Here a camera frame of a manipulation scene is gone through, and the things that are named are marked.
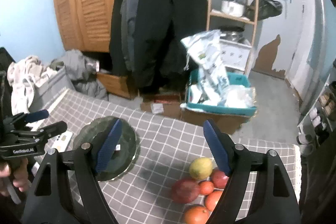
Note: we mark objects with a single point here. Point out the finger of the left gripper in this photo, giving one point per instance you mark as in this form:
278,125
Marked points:
19,121
47,132

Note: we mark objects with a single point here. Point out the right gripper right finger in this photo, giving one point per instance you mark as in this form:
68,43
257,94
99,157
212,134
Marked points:
273,199

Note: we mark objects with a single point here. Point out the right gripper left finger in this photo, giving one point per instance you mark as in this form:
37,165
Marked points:
50,200

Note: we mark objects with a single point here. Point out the red apple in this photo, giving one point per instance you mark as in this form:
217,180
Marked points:
219,179
185,190

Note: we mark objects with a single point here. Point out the orange fruit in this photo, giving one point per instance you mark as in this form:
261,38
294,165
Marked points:
212,199
196,215

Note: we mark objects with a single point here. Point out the small orange tangerine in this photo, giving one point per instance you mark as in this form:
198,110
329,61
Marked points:
206,187

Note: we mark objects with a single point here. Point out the yellow pear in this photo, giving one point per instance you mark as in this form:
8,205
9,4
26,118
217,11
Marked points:
201,168

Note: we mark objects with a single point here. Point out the left hand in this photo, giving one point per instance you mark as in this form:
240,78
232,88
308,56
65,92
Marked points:
21,176

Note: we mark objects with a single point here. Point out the white phone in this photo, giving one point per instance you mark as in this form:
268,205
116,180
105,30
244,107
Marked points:
60,143

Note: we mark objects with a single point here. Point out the grey storage bag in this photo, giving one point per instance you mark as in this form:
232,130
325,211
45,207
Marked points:
47,94

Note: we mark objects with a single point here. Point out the beige crumpled clothing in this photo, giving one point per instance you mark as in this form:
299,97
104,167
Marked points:
24,77

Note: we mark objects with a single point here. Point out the dark green glass plate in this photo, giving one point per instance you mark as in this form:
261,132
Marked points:
126,150

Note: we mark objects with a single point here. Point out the grey jacket heap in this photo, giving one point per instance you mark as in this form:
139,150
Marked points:
82,72

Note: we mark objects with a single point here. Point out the shoe rack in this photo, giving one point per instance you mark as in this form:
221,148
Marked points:
319,121

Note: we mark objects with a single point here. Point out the wooden drawer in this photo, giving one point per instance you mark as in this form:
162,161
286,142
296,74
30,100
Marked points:
122,86

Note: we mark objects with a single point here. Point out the clear plastic bag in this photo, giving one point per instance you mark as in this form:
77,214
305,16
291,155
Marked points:
238,96

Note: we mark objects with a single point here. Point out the teal cardboard box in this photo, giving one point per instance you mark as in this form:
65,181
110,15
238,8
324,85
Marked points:
196,102

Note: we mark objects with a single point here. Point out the grey checked tablecloth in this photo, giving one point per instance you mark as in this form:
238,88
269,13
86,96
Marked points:
166,149

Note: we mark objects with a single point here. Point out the brown cardboard box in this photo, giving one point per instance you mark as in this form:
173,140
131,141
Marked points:
169,105

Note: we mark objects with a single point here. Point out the white storage box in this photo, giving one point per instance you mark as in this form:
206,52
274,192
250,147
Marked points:
235,54

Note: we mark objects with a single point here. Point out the black hanging coat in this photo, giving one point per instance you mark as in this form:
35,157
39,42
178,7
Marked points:
145,41

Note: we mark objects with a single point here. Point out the metal cooking pot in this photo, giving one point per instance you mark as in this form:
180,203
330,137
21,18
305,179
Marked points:
233,8

